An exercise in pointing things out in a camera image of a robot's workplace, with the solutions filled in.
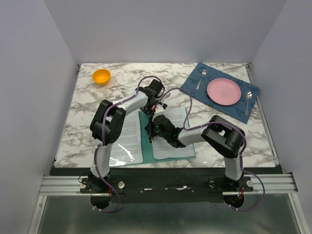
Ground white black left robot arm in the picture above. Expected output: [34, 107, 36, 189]
[88, 76, 165, 193]

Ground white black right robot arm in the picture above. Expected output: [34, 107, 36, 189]
[145, 115, 247, 191]

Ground single printed paper sheet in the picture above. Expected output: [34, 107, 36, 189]
[109, 110, 143, 167]

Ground blue fabric placemat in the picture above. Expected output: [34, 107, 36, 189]
[181, 63, 260, 124]

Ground silver fork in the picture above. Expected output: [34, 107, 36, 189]
[196, 69, 207, 90]

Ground teal plastic folder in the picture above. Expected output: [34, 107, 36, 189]
[114, 107, 197, 168]

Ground printed white paper sheets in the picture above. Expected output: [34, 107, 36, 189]
[152, 107, 196, 160]

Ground pink plate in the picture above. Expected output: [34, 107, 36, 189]
[207, 78, 241, 106]

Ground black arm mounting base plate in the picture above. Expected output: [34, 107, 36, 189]
[50, 167, 254, 204]

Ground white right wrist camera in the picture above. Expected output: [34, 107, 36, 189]
[154, 103, 167, 117]

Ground orange plastic bowl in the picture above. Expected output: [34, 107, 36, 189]
[92, 69, 111, 86]

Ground silver spoon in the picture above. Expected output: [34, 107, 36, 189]
[245, 91, 253, 116]

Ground aluminium extrusion rail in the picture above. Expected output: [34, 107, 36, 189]
[39, 174, 298, 196]

